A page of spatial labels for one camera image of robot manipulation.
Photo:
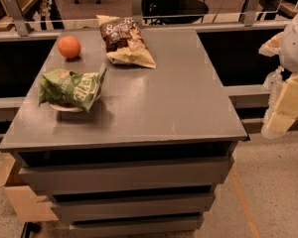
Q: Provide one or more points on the green jalapeno chip bag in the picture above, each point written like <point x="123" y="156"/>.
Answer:
<point x="67" y="88"/>

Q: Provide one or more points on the white paper bowl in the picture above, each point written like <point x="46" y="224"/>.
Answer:
<point x="67" y="108"/>

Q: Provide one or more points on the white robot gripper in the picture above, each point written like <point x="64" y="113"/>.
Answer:
<point x="296" y="47"/>

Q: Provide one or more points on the orange fruit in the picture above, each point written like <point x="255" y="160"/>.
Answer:
<point x="69" y="47"/>

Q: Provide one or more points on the black office chair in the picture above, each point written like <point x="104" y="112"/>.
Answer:
<point x="172" y="12"/>

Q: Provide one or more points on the grey drawer counter unit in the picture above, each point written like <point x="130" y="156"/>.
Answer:
<point x="147" y="156"/>

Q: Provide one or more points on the cardboard box on floor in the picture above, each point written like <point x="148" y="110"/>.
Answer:
<point x="28" y="206"/>

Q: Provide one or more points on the brown and tan chip bag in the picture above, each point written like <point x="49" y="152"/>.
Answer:
<point x="123" y="40"/>

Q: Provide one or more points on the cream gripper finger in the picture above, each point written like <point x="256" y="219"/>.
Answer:
<point x="279" y="123"/>

